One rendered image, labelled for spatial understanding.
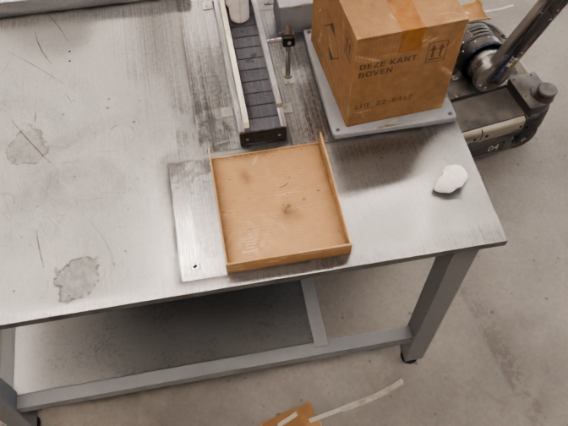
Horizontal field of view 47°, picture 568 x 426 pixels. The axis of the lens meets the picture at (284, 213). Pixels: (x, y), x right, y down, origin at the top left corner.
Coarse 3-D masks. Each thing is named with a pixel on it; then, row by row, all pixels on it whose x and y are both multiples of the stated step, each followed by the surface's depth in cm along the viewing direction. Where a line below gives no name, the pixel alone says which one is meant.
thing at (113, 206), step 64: (192, 0) 178; (0, 64) 164; (64, 64) 164; (128, 64) 164; (192, 64) 164; (0, 128) 153; (64, 128) 153; (128, 128) 153; (192, 128) 153; (320, 128) 153; (448, 128) 153; (0, 192) 144; (64, 192) 144; (128, 192) 144; (192, 192) 144; (384, 192) 144; (0, 256) 135; (64, 256) 135; (128, 256) 135; (192, 256) 135; (384, 256) 135; (0, 320) 127
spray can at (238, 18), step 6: (228, 0) 161; (234, 0) 159; (240, 0) 159; (246, 0) 160; (234, 6) 160; (240, 6) 160; (246, 6) 162; (234, 12) 162; (240, 12) 162; (246, 12) 163; (234, 18) 164; (240, 18) 163; (246, 18) 164; (240, 24) 165
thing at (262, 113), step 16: (224, 0) 170; (240, 32) 164; (256, 32) 164; (240, 48) 161; (256, 48) 160; (240, 64) 158; (256, 64) 158; (240, 80) 155; (256, 80) 155; (256, 96) 152; (272, 96) 152; (256, 112) 149; (272, 112) 149; (256, 128) 147; (272, 128) 147
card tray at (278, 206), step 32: (224, 160) 148; (256, 160) 148; (288, 160) 148; (320, 160) 148; (224, 192) 143; (256, 192) 143; (288, 192) 143; (320, 192) 143; (224, 224) 139; (256, 224) 139; (288, 224) 139; (320, 224) 139; (224, 256) 130; (256, 256) 134; (288, 256) 131; (320, 256) 134
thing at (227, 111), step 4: (212, 0) 173; (204, 4) 176; (208, 4) 176; (212, 4) 176; (204, 8) 175; (208, 8) 175; (212, 8) 175; (232, 104) 154; (284, 104) 157; (288, 104) 157; (224, 108) 156; (228, 108) 156; (232, 108) 153; (284, 108) 156; (288, 108) 156; (224, 112) 156; (228, 112) 156; (232, 112) 155; (284, 112) 156; (288, 112) 156; (224, 116) 155; (228, 116) 155; (232, 116) 155
